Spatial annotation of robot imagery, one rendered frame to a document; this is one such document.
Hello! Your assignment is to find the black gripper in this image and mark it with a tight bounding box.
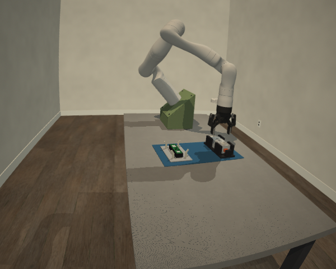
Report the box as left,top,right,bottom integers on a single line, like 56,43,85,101
208,105,236,135

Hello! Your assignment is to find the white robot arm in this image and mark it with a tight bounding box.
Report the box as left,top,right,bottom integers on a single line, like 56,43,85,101
138,19,237,108

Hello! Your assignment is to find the blue flat mat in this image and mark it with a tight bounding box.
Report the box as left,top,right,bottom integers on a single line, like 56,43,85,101
155,135,244,167

